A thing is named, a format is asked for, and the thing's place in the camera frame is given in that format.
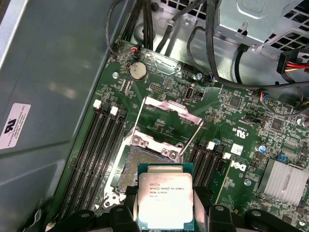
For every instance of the coin cell battery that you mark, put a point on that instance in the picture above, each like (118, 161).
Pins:
(138, 70)

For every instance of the silver CPU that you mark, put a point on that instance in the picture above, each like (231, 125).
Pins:
(166, 193)

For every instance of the RAM slot with black clips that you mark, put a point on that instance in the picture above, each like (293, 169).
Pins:
(212, 169)
(196, 157)
(110, 157)
(89, 157)

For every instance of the black PC case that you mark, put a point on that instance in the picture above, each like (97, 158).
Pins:
(48, 72)

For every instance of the metal socket cover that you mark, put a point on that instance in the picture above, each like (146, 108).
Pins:
(173, 106)

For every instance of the RAM slot with white clips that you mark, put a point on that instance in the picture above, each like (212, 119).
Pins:
(80, 157)
(99, 157)
(205, 164)

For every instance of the black power connector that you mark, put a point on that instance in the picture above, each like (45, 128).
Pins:
(283, 64)

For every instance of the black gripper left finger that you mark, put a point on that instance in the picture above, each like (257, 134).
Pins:
(131, 200)

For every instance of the silver drive cage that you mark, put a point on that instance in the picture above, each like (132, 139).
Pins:
(241, 19)

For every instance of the CPU socket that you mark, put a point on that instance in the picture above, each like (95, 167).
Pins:
(142, 159)

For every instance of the green motherboard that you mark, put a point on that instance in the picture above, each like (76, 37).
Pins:
(217, 108)

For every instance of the white label sticker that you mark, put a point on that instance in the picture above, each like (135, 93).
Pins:
(14, 125)

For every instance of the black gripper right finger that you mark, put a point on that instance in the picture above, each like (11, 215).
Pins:
(217, 217)

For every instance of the silver chipset heatsink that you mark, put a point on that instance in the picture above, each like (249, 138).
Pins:
(285, 181)

